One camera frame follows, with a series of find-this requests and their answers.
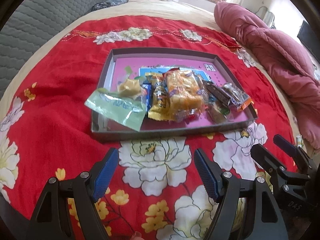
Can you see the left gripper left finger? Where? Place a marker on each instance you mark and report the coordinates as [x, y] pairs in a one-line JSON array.
[[50, 218]]

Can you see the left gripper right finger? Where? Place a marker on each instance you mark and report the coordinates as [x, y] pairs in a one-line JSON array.
[[262, 217]]

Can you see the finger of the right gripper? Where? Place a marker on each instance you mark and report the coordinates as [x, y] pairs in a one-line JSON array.
[[272, 162], [292, 152]]

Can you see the small round green-label pastry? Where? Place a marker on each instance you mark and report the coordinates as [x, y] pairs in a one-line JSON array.
[[218, 112]]

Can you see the orange-edged brown snack pack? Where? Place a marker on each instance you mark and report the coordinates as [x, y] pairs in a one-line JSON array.
[[240, 99]]

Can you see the brown snickers bar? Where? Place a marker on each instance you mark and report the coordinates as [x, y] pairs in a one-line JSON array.
[[218, 93]]

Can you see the clear pack rice crackers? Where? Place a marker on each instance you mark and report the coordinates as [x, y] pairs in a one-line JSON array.
[[185, 95]]

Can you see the yellow wafer bar pack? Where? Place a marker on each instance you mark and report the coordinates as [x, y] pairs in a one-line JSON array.
[[160, 109]]

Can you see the light green snack packet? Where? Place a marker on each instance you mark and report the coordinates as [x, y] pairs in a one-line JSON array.
[[124, 110]]

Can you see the blue oreo cookie pack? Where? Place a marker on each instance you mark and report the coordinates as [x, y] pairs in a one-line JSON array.
[[147, 95]]

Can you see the clear pack yellow pastry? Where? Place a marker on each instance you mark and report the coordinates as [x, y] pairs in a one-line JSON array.
[[127, 87]]

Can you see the red floral blanket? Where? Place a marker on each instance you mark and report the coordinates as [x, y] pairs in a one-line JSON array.
[[156, 190]]

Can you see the grey shallow box tray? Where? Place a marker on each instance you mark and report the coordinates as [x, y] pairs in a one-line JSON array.
[[108, 130]]

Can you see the pink quilted comforter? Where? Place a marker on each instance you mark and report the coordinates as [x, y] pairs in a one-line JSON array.
[[286, 62]]

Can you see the black television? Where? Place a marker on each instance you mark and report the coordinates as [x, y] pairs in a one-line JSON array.
[[309, 40]]

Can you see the grey quilted headboard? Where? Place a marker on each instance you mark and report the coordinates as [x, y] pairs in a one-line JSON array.
[[33, 23]]

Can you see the dark blue patterned pillow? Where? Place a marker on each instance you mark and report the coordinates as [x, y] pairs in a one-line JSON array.
[[108, 4]]

